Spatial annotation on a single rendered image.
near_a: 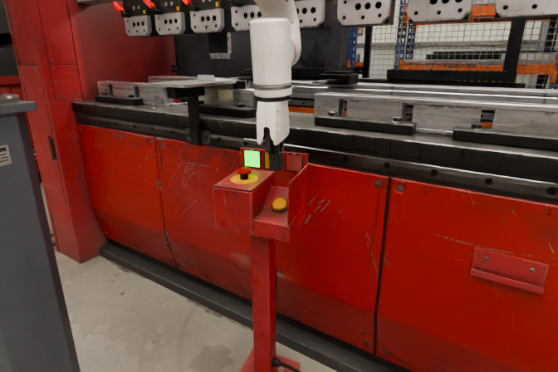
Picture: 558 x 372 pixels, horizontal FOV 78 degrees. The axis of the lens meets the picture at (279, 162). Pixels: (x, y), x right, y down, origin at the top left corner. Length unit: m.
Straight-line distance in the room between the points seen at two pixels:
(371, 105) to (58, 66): 1.48
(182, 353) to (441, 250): 1.02
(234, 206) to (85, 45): 1.41
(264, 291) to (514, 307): 0.64
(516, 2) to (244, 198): 0.78
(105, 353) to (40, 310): 0.73
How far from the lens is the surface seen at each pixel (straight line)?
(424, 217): 1.01
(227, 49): 1.38
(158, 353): 1.57
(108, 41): 2.13
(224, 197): 0.86
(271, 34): 0.72
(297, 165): 0.92
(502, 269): 1.05
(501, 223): 1.00
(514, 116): 1.05
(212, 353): 1.52
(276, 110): 0.74
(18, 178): 0.83
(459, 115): 1.06
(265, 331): 1.10
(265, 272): 0.98
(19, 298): 0.91
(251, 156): 0.96
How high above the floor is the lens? 1.08
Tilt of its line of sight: 17 degrees down
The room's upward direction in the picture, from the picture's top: straight up
